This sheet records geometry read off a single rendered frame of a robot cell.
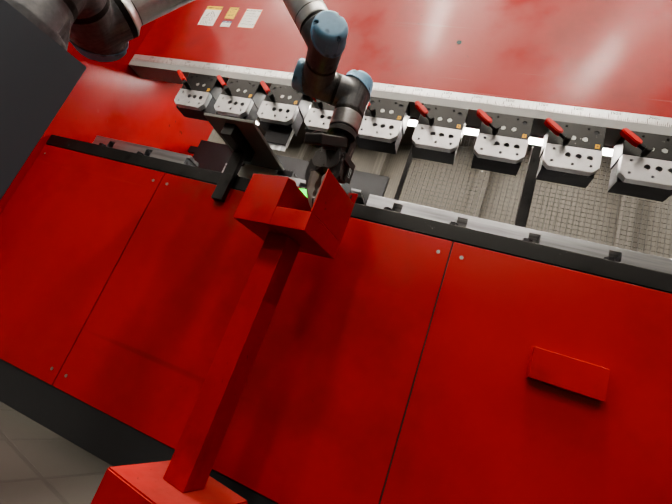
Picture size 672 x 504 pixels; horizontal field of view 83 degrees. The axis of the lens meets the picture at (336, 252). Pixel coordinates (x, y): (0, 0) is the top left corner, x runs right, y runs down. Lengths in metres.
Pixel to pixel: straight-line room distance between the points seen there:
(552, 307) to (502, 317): 0.11
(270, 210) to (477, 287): 0.54
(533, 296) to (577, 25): 1.00
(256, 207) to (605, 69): 1.18
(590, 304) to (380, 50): 1.11
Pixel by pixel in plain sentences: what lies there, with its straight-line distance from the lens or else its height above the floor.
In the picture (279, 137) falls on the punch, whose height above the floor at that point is 1.13.
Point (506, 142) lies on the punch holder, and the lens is 1.33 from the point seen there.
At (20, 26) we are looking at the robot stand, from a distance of 0.87.
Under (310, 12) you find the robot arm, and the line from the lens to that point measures 0.92.
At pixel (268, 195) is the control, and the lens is 0.87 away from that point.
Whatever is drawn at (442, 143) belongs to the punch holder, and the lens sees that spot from 1.32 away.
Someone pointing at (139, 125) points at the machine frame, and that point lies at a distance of 2.17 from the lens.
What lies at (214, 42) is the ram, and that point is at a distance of 1.94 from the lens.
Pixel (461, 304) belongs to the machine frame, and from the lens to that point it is 0.99.
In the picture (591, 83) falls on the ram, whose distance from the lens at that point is 1.53.
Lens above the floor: 0.44
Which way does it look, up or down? 15 degrees up
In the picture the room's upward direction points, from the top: 20 degrees clockwise
